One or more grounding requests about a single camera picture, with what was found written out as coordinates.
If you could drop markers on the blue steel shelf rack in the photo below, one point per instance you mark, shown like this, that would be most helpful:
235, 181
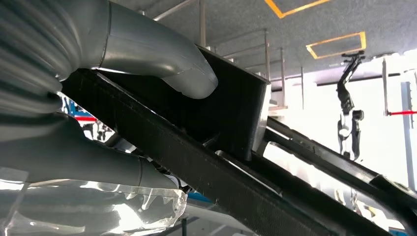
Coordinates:
78, 112

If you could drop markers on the thin stanchion post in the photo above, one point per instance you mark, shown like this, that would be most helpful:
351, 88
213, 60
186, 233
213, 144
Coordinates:
385, 84

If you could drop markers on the grey pillar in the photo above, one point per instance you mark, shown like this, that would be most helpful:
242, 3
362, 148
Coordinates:
406, 130

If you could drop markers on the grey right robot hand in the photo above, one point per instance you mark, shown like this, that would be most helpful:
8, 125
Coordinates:
146, 42

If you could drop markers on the stainless steel workbench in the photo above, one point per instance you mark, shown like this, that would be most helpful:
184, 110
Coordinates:
266, 55

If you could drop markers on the black background robot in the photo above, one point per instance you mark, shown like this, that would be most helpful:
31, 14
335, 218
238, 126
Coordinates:
343, 94

